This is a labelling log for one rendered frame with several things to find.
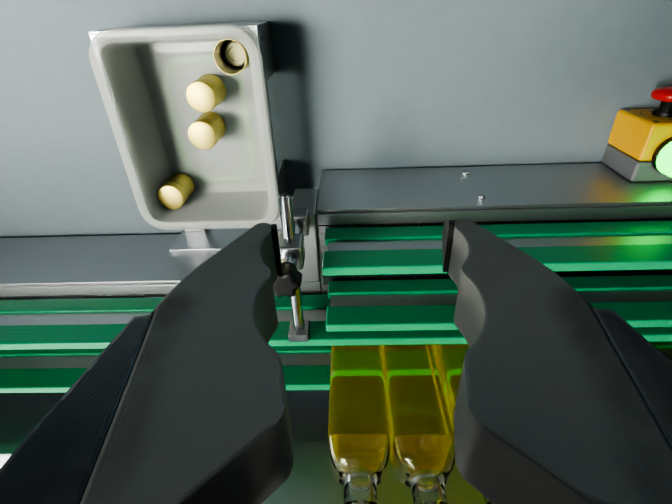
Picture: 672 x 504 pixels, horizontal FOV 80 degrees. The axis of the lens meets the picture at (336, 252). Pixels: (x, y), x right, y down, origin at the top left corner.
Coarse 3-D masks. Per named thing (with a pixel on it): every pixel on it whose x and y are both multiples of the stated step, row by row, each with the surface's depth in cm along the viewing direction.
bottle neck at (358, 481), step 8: (344, 480) 35; (352, 480) 34; (360, 480) 34; (368, 480) 34; (376, 480) 35; (344, 488) 34; (352, 488) 34; (360, 488) 33; (368, 488) 34; (376, 488) 34; (344, 496) 34; (352, 496) 33; (360, 496) 33; (368, 496) 33; (376, 496) 34
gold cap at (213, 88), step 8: (200, 80) 44; (208, 80) 45; (216, 80) 47; (192, 88) 44; (200, 88) 44; (208, 88) 44; (216, 88) 46; (224, 88) 48; (192, 96) 45; (200, 96) 45; (208, 96) 45; (216, 96) 45; (224, 96) 48; (192, 104) 45; (200, 104) 45; (208, 104) 45; (216, 104) 46
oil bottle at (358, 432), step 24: (336, 360) 43; (360, 360) 43; (336, 384) 41; (360, 384) 41; (384, 384) 41; (336, 408) 38; (360, 408) 38; (384, 408) 38; (336, 432) 36; (360, 432) 36; (384, 432) 36; (336, 456) 35; (360, 456) 35; (384, 456) 35; (336, 480) 36; (384, 480) 36
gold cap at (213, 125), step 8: (208, 112) 50; (200, 120) 47; (208, 120) 47; (216, 120) 49; (192, 128) 47; (200, 128) 47; (208, 128) 47; (216, 128) 48; (224, 128) 50; (192, 136) 47; (200, 136) 47; (208, 136) 47; (216, 136) 47; (200, 144) 48; (208, 144) 48
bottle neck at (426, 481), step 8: (416, 480) 34; (424, 480) 34; (432, 480) 34; (440, 480) 34; (416, 488) 34; (424, 488) 34; (432, 488) 33; (440, 488) 34; (416, 496) 34; (424, 496) 33; (432, 496) 33; (440, 496) 33
